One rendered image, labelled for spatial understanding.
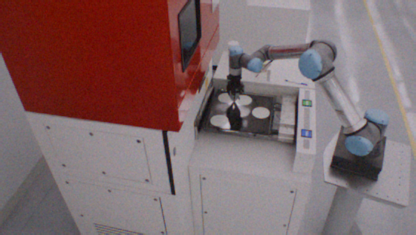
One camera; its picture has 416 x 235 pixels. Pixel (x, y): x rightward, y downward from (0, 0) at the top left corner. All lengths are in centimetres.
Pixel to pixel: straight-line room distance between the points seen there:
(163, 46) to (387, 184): 128
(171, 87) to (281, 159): 83
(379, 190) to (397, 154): 30
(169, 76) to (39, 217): 195
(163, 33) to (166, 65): 12
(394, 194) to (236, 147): 83
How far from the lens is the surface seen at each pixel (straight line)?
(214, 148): 192
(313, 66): 156
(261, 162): 185
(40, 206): 301
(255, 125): 194
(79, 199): 209
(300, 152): 174
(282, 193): 187
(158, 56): 123
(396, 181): 196
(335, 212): 224
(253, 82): 217
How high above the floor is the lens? 216
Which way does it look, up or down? 39 degrees down
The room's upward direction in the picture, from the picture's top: 2 degrees counter-clockwise
